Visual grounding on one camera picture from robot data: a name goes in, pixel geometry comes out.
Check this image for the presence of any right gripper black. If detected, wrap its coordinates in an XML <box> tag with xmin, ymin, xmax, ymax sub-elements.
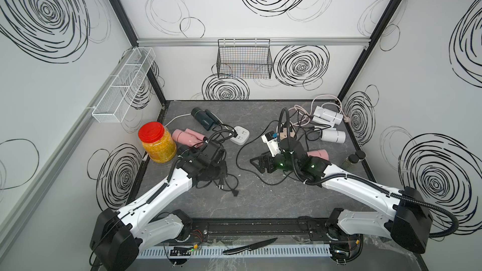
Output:
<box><xmin>249</xmin><ymin>149</ymin><xmax>299</xmax><ymax>174</ymax></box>

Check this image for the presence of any black cord with plug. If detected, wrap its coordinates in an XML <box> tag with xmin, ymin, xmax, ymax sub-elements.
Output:
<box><xmin>235</xmin><ymin>119</ymin><xmax>302</xmax><ymax>186</ymax></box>

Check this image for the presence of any pink hair dryer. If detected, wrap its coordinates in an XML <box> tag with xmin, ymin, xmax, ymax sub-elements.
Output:
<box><xmin>172</xmin><ymin>129</ymin><xmax>208</xmax><ymax>148</ymax></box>
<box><xmin>307</xmin><ymin>149</ymin><xmax>330</xmax><ymax>161</ymax></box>

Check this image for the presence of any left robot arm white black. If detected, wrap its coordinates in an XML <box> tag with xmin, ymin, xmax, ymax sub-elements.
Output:
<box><xmin>89</xmin><ymin>141</ymin><xmax>227</xmax><ymax>270</ymax></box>

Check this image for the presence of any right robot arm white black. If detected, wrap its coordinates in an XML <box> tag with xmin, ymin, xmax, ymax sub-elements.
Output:
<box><xmin>250</xmin><ymin>136</ymin><xmax>459</xmax><ymax>254</ymax></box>

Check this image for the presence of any white square power strip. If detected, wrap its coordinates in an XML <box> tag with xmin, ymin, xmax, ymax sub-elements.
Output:
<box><xmin>230</xmin><ymin>125</ymin><xmax>250</xmax><ymax>146</ymax></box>

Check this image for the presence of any dark green hair dryer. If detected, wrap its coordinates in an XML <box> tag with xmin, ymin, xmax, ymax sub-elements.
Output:
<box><xmin>191</xmin><ymin>107</ymin><xmax>222</xmax><ymax>131</ymax></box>

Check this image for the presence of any jar with red lid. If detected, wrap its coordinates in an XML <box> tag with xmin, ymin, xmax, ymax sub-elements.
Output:
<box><xmin>138</xmin><ymin>122</ymin><xmax>177</xmax><ymax>163</ymax></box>

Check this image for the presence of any white hair dryer middle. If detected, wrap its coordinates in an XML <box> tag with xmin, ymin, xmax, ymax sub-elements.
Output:
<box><xmin>320</xmin><ymin>129</ymin><xmax>346</xmax><ymax>144</ymax></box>

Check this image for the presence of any white hair dryer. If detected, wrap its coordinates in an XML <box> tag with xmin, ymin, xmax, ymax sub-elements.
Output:
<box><xmin>320</xmin><ymin>129</ymin><xmax>346</xmax><ymax>144</ymax></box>
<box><xmin>312</xmin><ymin>106</ymin><xmax>343</xmax><ymax>127</ymax></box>

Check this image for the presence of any white hair dryer back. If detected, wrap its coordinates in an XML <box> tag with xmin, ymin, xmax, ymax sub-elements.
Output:
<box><xmin>312</xmin><ymin>106</ymin><xmax>343</xmax><ymax>127</ymax></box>

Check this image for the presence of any spice bottle black cap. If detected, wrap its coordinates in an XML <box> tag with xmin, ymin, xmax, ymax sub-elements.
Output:
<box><xmin>340</xmin><ymin>154</ymin><xmax>360</xmax><ymax>170</ymax></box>

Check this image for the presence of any black kitchen knife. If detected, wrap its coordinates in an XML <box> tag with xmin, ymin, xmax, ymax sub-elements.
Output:
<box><xmin>222</xmin><ymin>238</ymin><xmax>277</xmax><ymax>255</ymax></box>

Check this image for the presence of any white vent strip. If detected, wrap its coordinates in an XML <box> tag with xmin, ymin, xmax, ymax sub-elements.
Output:
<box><xmin>137</xmin><ymin>243</ymin><xmax>332</xmax><ymax>260</ymax></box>

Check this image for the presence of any white power strip cord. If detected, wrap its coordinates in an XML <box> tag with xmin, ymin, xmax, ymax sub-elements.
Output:
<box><xmin>164</xmin><ymin>113</ymin><xmax>193</xmax><ymax>127</ymax></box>

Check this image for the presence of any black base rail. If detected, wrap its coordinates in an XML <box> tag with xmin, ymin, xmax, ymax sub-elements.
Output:
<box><xmin>180</xmin><ymin>216</ymin><xmax>407</xmax><ymax>243</ymax></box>

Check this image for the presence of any beige power strip cord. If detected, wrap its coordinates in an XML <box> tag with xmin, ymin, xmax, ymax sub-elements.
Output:
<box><xmin>287</xmin><ymin>94</ymin><xmax>351</xmax><ymax>127</ymax></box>

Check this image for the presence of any black wire basket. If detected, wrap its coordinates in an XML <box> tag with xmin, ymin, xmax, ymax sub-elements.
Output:
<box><xmin>216</xmin><ymin>38</ymin><xmax>273</xmax><ymax>79</ymax></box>

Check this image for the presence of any white wire shelf basket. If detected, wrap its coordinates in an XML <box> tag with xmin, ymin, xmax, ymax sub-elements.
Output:
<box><xmin>92</xmin><ymin>47</ymin><xmax>156</xmax><ymax>124</ymax></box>

